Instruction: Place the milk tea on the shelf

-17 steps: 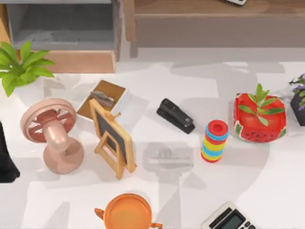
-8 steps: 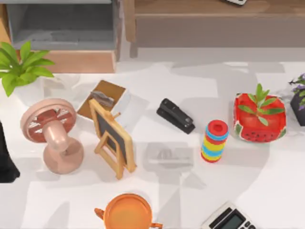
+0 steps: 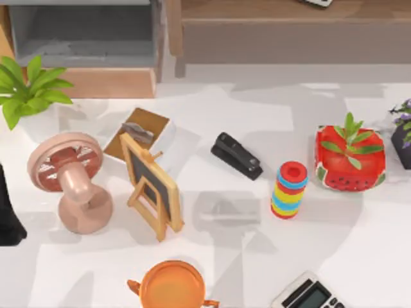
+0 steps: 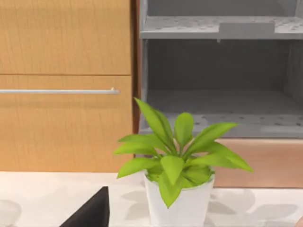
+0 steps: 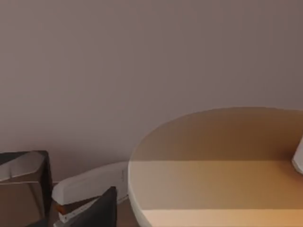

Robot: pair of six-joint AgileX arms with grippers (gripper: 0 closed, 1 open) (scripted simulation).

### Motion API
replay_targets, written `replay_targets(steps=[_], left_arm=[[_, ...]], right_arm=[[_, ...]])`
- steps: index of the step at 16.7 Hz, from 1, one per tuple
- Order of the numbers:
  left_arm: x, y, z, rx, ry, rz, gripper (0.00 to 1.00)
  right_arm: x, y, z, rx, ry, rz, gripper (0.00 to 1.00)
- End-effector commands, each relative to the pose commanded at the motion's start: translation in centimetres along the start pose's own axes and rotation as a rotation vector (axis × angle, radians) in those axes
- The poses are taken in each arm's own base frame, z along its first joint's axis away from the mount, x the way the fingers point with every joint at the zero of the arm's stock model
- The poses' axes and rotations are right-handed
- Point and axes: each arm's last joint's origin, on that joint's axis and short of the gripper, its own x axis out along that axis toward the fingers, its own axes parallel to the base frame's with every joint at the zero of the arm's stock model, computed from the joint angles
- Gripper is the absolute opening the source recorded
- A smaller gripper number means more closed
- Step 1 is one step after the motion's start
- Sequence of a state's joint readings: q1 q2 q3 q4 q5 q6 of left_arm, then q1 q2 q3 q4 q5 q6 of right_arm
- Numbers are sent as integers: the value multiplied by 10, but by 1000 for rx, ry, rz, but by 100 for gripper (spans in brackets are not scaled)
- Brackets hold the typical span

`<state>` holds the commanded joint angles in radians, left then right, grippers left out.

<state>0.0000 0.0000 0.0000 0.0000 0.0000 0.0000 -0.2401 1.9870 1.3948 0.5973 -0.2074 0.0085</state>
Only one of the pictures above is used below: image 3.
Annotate black stapler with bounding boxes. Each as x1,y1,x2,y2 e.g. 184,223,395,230
210,132,264,182

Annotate wooden framed blackboard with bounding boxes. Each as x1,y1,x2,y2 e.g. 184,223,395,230
119,132,185,243

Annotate brown book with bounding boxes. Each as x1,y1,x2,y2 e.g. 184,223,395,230
103,107,177,159

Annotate stack of coloured rings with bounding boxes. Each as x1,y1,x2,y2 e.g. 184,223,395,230
270,160,309,220

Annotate pink desk fan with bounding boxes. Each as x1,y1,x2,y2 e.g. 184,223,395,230
26,132,114,235

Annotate orange trophy cup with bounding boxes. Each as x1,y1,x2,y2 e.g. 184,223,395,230
127,260,220,308

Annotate red watermelon plant pot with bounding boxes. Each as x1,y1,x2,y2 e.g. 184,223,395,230
313,112,387,193

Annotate wooden shelf unit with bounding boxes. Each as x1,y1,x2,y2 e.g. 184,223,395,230
169,0,411,79

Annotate pulled-out wooden drawer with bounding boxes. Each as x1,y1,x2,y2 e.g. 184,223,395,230
0,0,166,99

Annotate white calculator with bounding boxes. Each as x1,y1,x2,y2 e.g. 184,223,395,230
270,270,349,308

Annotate grey calculator on shelf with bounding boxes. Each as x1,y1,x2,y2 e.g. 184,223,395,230
297,0,335,8

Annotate green leafy plant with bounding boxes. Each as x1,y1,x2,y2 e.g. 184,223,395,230
0,55,74,132

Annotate dark pot with purple flowers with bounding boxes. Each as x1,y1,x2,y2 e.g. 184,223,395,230
389,98,411,170

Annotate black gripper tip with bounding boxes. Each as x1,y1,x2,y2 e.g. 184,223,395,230
0,164,28,247

